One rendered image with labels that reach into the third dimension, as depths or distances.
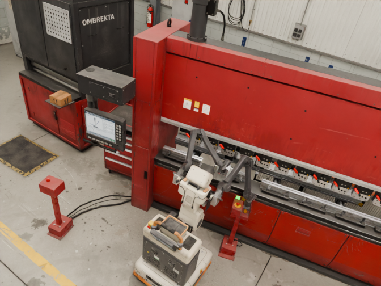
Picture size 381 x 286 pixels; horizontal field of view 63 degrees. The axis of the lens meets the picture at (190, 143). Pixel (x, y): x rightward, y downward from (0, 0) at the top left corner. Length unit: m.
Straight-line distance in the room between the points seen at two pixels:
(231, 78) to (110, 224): 2.38
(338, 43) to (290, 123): 4.26
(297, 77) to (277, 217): 1.63
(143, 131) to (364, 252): 2.72
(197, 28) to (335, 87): 1.33
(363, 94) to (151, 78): 1.88
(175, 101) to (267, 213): 1.64
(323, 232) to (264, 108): 1.55
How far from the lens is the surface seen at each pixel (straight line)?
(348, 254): 4.02
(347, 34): 7.15
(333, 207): 3.71
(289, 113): 3.08
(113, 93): 2.97
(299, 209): 3.61
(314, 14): 7.19
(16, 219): 4.48
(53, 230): 4.12
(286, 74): 2.91
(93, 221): 4.24
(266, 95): 3.03
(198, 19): 3.05
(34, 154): 5.36
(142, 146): 3.60
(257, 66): 2.93
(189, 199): 2.98
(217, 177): 3.43
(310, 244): 3.96
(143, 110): 3.34
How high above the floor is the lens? 3.27
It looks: 36 degrees down
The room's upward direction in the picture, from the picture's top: 9 degrees clockwise
